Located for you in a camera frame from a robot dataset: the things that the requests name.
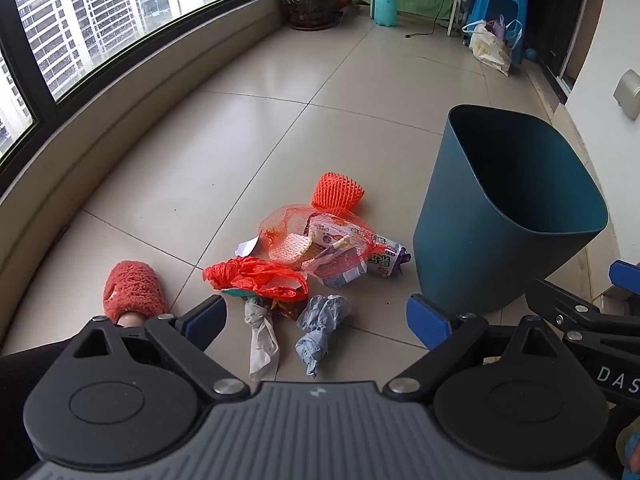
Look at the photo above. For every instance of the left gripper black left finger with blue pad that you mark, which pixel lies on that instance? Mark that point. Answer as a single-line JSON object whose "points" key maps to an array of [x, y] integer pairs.
{"points": [[182, 343]]}

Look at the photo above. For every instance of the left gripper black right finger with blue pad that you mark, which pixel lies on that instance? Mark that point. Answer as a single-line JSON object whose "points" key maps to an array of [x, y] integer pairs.
{"points": [[448, 339]]}

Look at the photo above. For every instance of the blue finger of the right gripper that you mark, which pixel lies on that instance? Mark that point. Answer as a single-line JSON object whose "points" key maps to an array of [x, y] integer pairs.
{"points": [[624, 275]]}

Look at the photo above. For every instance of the grey knotted plastic bag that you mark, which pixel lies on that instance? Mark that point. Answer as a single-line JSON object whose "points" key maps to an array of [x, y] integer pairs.
{"points": [[264, 346]]}

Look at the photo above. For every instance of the red mesh bag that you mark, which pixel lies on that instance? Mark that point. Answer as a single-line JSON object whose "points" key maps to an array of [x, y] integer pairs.
{"points": [[321, 242]]}

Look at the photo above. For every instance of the dark teal trash bin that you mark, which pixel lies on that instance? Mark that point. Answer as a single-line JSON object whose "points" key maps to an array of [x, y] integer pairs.
{"points": [[509, 201]]}

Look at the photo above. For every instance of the red fluffy slipper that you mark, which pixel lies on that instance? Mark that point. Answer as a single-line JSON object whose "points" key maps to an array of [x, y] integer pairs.
{"points": [[132, 294]]}

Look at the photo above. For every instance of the red plastic bag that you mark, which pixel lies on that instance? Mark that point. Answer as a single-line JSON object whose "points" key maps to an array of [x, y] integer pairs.
{"points": [[263, 278]]}

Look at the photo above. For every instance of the purple white snack wrapper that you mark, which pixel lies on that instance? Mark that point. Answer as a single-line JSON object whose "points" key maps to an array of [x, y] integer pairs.
{"points": [[387, 258]]}

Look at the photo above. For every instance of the blue crumpled plastic bag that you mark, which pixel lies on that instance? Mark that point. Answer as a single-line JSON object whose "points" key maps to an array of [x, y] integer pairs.
{"points": [[320, 318]]}

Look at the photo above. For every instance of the black trouser leg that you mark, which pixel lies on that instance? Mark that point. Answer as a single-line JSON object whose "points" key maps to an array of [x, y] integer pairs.
{"points": [[20, 372]]}

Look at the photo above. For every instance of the orange foam fruit net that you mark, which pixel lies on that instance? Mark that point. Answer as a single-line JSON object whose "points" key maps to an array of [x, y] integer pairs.
{"points": [[335, 191]]}

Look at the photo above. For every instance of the white tote bag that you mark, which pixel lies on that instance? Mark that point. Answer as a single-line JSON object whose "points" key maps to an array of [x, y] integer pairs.
{"points": [[493, 42]]}

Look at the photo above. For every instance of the blue plastic stool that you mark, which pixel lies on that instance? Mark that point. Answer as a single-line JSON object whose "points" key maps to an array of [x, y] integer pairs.
{"points": [[514, 14]]}

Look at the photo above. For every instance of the teal spray bottle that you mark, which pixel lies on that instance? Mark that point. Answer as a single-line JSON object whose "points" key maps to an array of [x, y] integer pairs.
{"points": [[385, 12]]}

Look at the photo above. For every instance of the grey wall socket cover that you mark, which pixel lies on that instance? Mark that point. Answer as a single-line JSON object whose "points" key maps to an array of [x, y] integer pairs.
{"points": [[627, 94]]}

